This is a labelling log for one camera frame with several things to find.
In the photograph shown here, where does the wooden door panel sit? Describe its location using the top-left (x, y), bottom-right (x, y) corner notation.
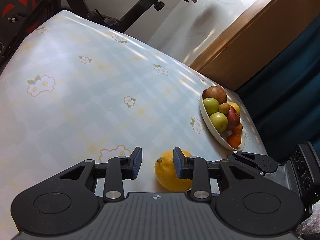
top-left (189, 0), bottom-right (319, 90)

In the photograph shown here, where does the brown kiwi fruit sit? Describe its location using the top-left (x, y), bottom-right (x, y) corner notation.
top-left (219, 102), bottom-right (230, 115)

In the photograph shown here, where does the dull brownish red apple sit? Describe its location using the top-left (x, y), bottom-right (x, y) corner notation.
top-left (203, 86), bottom-right (227, 105)

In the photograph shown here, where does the black exercise bike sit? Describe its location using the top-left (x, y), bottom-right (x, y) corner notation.
top-left (1, 0), bottom-right (197, 64)

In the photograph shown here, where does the floral plaid tablecloth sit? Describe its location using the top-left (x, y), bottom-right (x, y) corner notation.
top-left (0, 10), bottom-right (268, 240)

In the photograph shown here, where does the dark teal curtain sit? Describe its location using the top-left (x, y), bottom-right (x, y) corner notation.
top-left (235, 17), bottom-right (319, 163)

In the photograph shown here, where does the cream round plate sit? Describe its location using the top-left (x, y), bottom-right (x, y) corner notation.
top-left (200, 86), bottom-right (245, 151)

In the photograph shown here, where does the green apple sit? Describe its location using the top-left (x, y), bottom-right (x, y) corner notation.
top-left (203, 98), bottom-right (220, 116)
top-left (209, 112), bottom-right (228, 133)

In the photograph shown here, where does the orange mandarin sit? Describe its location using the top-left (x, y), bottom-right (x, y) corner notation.
top-left (232, 123), bottom-right (243, 134)
top-left (227, 133), bottom-right (242, 148)

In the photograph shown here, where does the shiny red apple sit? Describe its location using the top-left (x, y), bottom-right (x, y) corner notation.
top-left (226, 106), bottom-right (240, 131)

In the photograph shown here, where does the yellow lemon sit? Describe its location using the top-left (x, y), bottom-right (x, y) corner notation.
top-left (155, 150), bottom-right (192, 192)
top-left (228, 102), bottom-right (241, 116)

